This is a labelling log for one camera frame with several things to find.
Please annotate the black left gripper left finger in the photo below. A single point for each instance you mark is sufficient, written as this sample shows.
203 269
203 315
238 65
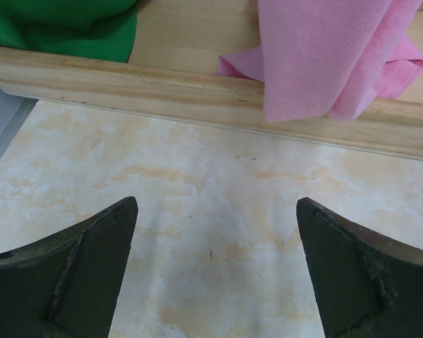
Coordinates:
67 284

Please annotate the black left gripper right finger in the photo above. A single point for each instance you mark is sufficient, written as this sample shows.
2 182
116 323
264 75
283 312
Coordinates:
365 283

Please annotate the pink t-shirt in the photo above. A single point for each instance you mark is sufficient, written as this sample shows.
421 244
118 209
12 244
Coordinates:
328 57

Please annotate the wooden clothes rack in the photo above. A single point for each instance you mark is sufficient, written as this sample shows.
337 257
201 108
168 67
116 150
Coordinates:
170 74

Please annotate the green tank top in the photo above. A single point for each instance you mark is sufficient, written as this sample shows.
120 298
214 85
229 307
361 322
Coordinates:
103 30

